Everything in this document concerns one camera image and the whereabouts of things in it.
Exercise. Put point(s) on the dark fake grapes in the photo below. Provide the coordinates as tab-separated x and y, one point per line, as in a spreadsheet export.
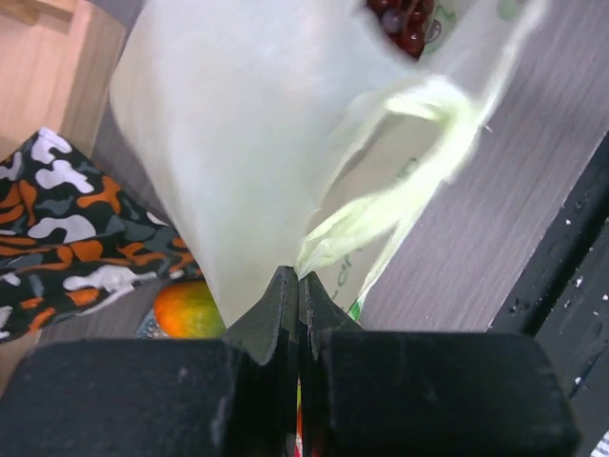
405	22

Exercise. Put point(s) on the green red fake mango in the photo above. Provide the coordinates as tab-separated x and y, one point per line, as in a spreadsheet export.
187	310

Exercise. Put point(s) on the orange grey camouflage garment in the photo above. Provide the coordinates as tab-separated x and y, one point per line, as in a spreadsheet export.
73	241

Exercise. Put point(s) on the green avocado print plastic bag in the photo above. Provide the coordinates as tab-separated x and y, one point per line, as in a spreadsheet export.
294	133

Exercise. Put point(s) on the wooden clothes rack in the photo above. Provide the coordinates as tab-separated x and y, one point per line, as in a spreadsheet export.
56	61

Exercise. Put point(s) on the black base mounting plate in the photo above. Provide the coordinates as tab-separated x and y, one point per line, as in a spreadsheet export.
561	296

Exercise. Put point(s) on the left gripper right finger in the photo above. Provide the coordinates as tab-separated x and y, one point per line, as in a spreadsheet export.
317	314

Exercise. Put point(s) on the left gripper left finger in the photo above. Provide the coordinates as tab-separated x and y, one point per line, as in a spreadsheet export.
263	413

